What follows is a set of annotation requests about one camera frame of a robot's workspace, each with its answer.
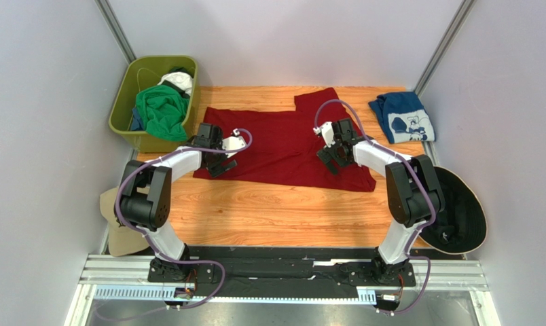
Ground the right aluminium corner post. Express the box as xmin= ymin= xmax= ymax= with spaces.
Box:
xmin=414 ymin=0 xmax=476 ymax=96

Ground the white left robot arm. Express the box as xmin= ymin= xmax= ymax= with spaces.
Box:
xmin=113 ymin=123 xmax=253 ymax=266

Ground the green t-shirt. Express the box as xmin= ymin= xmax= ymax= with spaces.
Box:
xmin=135 ymin=85 xmax=189 ymax=142

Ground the beige bucket hat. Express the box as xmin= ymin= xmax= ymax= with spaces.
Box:
xmin=99 ymin=187 xmax=149 ymax=257

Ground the black wide-brim hat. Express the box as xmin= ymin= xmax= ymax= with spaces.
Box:
xmin=420 ymin=166 xmax=488 ymax=255

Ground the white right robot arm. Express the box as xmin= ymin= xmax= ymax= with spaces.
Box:
xmin=313 ymin=118 xmax=445 ymax=268

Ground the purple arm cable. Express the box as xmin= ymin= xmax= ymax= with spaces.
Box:
xmin=313 ymin=99 xmax=437 ymax=315
xmin=114 ymin=128 xmax=253 ymax=310

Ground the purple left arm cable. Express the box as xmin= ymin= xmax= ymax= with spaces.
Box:
xmin=114 ymin=128 xmax=253 ymax=310

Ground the folded blue printed t-shirt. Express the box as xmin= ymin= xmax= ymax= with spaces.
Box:
xmin=368 ymin=91 xmax=436 ymax=144

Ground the dark red t-shirt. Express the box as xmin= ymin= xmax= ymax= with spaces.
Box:
xmin=204 ymin=88 xmax=376 ymax=192

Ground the dark blue garment in basket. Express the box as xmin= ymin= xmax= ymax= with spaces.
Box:
xmin=129 ymin=107 xmax=145 ymax=132

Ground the aluminium frame rail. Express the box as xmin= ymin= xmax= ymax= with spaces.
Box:
xmin=65 ymin=246 xmax=500 ymax=325

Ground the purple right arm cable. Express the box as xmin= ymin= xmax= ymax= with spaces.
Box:
xmin=313 ymin=99 xmax=437 ymax=315

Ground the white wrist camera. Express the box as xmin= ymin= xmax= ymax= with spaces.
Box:
xmin=313 ymin=122 xmax=335 ymax=148
xmin=222 ymin=128 xmax=247 ymax=158

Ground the aluminium corner post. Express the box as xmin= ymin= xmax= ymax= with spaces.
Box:
xmin=414 ymin=0 xmax=476 ymax=96
xmin=94 ymin=0 xmax=137 ymax=63

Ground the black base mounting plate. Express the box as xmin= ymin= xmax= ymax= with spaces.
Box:
xmin=147 ymin=246 xmax=416 ymax=299

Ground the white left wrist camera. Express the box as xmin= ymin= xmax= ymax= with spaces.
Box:
xmin=222 ymin=128 xmax=247 ymax=158

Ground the left aluminium corner post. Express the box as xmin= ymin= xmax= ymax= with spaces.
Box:
xmin=94 ymin=0 xmax=137 ymax=63

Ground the green plastic laundry basket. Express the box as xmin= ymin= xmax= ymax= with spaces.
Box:
xmin=109 ymin=55 xmax=200 ymax=153

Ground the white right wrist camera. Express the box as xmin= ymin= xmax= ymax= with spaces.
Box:
xmin=313 ymin=122 xmax=335 ymax=148

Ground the white garment in basket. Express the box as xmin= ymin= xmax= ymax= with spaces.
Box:
xmin=158 ymin=71 xmax=194 ymax=96

